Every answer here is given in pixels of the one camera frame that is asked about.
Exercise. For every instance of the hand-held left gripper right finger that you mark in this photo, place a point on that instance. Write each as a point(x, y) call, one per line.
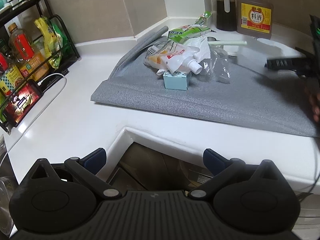
point(213, 160)

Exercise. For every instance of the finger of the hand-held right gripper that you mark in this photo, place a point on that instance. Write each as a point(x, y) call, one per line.
point(287, 63)

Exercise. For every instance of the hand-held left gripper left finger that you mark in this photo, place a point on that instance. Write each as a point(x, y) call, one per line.
point(96, 158)

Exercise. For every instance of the light blue floral box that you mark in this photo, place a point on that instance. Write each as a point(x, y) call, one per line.
point(175, 82)

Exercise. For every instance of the green plastic packaging bag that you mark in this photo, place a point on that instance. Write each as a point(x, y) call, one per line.
point(185, 33)

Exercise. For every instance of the person's right hand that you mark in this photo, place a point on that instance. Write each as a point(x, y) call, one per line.
point(315, 102)

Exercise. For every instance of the cooking wine jug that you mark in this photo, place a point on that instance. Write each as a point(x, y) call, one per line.
point(255, 17)

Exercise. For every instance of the grey mat with geometric print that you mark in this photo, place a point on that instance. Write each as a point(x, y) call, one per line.
point(200, 100)

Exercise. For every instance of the clear plastic bag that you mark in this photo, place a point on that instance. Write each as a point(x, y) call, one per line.
point(217, 65)

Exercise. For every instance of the dark oil dispenser bottle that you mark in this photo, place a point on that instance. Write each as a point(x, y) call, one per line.
point(226, 15)

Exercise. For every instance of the black smartphone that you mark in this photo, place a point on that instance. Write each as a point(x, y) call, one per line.
point(23, 102)

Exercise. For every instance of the white spout pouch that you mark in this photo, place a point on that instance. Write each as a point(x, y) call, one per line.
point(172, 57)

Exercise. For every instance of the red cap checkered label bottle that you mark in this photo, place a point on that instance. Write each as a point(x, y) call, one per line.
point(11, 80)

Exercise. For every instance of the yellow green snack bag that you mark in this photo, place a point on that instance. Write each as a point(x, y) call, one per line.
point(53, 40)

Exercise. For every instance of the orange cap cooking oil bottle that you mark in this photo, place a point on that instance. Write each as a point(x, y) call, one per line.
point(27, 52)

